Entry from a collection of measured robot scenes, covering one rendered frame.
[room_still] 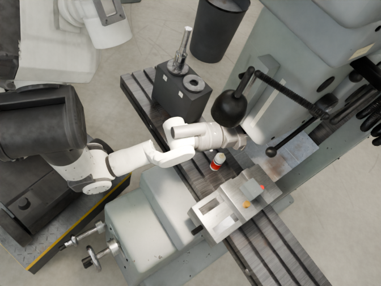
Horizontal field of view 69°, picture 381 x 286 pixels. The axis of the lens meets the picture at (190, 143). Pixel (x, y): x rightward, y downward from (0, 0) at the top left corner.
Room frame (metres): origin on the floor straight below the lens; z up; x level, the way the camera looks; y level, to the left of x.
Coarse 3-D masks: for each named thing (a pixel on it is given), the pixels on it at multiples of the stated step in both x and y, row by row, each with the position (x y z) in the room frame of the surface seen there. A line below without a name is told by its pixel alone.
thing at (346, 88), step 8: (368, 56) 0.64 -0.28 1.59; (376, 56) 0.64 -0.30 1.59; (376, 64) 0.64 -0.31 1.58; (344, 80) 0.64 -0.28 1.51; (336, 88) 0.64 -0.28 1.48; (344, 88) 0.63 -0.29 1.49; (352, 88) 0.64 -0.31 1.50; (360, 88) 0.70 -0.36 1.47; (336, 96) 0.63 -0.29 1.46; (344, 96) 0.65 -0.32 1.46; (352, 96) 0.71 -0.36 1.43; (344, 104) 0.74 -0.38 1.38; (328, 112) 0.66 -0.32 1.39; (320, 120) 0.64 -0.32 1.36
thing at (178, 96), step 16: (160, 64) 0.85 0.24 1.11; (160, 80) 0.83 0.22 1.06; (176, 80) 0.81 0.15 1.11; (192, 80) 0.84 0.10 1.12; (160, 96) 0.82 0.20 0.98; (176, 96) 0.78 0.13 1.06; (192, 96) 0.76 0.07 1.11; (208, 96) 0.83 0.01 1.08; (176, 112) 0.76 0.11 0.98; (192, 112) 0.77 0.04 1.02
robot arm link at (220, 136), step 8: (208, 128) 0.52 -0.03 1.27; (216, 128) 0.53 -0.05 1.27; (224, 128) 0.56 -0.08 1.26; (232, 128) 0.57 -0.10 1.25; (240, 128) 0.58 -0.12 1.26; (216, 136) 0.51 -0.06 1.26; (224, 136) 0.53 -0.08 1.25; (232, 136) 0.54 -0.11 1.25; (240, 136) 0.55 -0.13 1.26; (216, 144) 0.50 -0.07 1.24; (224, 144) 0.52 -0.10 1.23; (232, 144) 0.54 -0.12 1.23; (240, 144) 0.54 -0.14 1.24
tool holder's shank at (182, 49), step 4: (188, 28) 0.87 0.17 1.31; (184, 32) 0.86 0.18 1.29; (188, 32) 0.86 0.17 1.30; (184, 36) 0.86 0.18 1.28; (188, 36) 0.86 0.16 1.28; (184, 40) 0.86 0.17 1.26; (188, 40) 0.87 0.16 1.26; (184, 44) 0.86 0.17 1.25; (180, 48) 0.86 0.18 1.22; (184, 48) 0.86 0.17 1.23; (180, 52) 0.85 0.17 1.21; (184, 52) 0.86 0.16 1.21
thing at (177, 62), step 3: (174, 60) 0.85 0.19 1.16; (177, 60) 0.84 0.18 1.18; (180, 60) 0.85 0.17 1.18; (183, 60) 0.85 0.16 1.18; (174, 63) 0.85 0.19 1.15; (177, 63) 0.84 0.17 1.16; (180, 63) 0.85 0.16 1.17; (183, 63) 0.85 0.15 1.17; (174, 66) 0.85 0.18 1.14; (177, 66) 0.84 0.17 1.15; (180, 66) 0.85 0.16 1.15; (183, 66) 0.86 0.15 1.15; (177, 69) 0.85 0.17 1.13; (180, 69) 0.85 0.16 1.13
